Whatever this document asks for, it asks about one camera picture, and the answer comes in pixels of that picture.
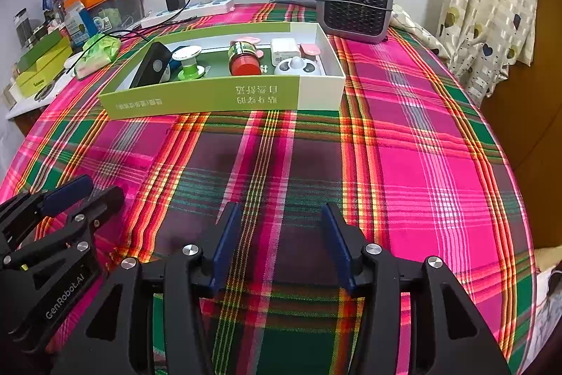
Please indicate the beige patterned quilt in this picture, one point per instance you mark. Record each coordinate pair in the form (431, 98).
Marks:
(417, 32)

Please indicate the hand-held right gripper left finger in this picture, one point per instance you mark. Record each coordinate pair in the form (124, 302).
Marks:
(226, 256)

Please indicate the patterned beige curtain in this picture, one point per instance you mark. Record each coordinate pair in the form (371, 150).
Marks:
(487, 6)

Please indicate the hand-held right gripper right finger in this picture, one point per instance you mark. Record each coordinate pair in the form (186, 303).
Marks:
(338, 252)

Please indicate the green white cardboard box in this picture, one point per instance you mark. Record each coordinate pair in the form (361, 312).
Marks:
(263, 94)

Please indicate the pink green plaid tablecloth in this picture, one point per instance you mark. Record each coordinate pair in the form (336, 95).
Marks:
(417, 159)

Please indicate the yellow-green cardboard box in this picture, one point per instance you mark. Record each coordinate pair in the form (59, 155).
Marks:
(41, 78)

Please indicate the green tissue pack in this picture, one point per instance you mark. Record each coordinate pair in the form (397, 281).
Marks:
(99, 54)

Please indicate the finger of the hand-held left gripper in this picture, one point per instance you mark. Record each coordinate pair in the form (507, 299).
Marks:
(70, 192)
(103, 206)

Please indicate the white charger plug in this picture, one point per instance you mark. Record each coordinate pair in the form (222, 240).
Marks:
(284, 50)

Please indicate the brown medicine bottle red cap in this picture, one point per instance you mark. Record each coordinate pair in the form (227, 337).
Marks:
(243, 61)

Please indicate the white power strip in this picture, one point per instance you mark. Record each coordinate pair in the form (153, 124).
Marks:
(193, 9)

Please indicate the black rectangular device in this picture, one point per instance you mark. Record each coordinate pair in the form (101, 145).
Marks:
(151, 65)

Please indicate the dark lidded jar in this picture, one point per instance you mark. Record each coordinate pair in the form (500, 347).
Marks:
(22, 28)

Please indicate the blue white carton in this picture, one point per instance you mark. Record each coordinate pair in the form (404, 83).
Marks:
(79, 25)

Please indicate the dark green cardboard box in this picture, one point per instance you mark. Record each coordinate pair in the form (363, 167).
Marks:
(44, 52)

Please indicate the small white device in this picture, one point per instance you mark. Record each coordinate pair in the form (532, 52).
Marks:
(72, 63)

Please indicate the white panda-shaped gadget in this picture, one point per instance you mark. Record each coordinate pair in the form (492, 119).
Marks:
(298, 67)

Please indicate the green white suction knob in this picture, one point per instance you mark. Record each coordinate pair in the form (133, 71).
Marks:
(189, 65)

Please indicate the white floral cloth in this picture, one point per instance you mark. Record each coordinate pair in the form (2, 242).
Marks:
(549, 304)

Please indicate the grey fan heater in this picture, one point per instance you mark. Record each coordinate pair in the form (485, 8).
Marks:
(355, 1)

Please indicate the wooden wardrobe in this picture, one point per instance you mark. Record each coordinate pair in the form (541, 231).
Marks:
(535, 137)

